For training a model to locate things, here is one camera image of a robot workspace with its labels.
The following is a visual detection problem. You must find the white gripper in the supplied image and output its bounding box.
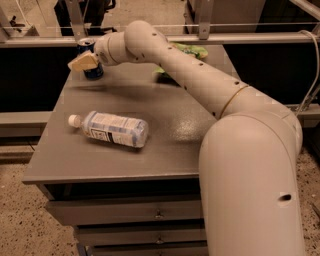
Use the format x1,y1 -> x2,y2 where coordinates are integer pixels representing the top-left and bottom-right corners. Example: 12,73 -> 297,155
68,32 -> 134,72

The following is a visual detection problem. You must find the blue pepsi can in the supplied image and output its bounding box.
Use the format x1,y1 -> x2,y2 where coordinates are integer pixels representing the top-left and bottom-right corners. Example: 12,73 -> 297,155
77,38 -> 104,80

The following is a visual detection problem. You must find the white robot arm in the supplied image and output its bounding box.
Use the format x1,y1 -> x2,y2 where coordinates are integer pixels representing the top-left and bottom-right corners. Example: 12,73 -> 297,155
69,21 -> 306,256

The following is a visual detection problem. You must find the green rice chip bag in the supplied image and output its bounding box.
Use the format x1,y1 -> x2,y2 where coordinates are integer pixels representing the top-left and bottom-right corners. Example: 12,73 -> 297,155
155,42 -> 208,78

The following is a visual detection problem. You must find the black office chair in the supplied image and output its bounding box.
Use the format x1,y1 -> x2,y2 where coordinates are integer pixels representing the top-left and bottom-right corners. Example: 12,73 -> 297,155
54,0 -> 116,36

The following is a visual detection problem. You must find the clear plastic water bottle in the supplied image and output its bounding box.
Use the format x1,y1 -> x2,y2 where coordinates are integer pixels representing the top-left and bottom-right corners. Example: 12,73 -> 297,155
68,111 -> 149,148

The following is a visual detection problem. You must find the grey drawer cabinet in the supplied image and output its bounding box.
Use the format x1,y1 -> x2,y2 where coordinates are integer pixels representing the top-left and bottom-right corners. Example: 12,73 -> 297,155
23,64 -> 215,256

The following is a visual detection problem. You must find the top grey drawer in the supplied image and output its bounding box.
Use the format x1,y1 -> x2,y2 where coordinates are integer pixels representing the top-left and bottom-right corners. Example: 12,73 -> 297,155
46,195 -> 203,226

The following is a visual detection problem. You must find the grey drawer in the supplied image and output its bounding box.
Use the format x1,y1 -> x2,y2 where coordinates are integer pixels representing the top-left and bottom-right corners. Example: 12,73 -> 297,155
46,195 -> 203,226
91,241 -> 209,256
76,220 -> 206,246

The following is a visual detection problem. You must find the middle grey drawer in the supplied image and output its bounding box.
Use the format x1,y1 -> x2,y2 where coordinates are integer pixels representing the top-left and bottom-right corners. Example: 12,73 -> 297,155
76,220 -> 206,246

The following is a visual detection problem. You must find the bottom grey drawer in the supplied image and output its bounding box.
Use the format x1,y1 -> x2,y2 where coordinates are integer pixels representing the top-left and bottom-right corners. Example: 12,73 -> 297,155
91,241 -> 209,256

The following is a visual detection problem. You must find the grey metal rail frame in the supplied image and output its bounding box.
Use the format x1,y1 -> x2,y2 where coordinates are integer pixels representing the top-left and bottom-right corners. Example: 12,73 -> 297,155
0,0 -> 319,47

